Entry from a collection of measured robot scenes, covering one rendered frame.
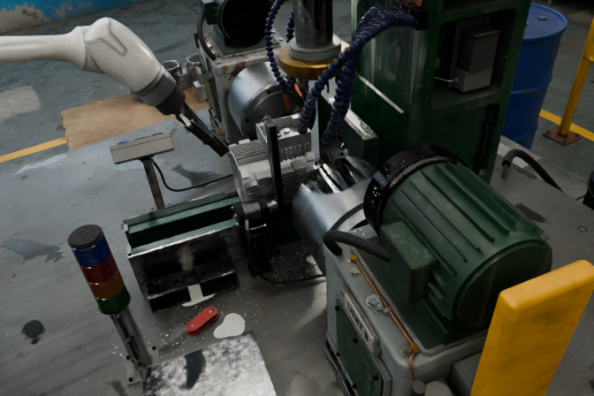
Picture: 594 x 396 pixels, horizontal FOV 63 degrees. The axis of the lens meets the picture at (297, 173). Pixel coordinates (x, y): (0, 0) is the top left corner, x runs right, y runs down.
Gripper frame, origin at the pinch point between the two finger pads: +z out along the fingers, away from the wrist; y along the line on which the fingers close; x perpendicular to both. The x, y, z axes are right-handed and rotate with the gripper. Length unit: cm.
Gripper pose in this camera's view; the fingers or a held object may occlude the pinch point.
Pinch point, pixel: (217, 144)
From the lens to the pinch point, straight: 130.5
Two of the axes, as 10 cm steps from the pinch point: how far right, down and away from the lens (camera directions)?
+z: 5.2, 5.6, 6.5
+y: -3.6, -5.4, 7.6
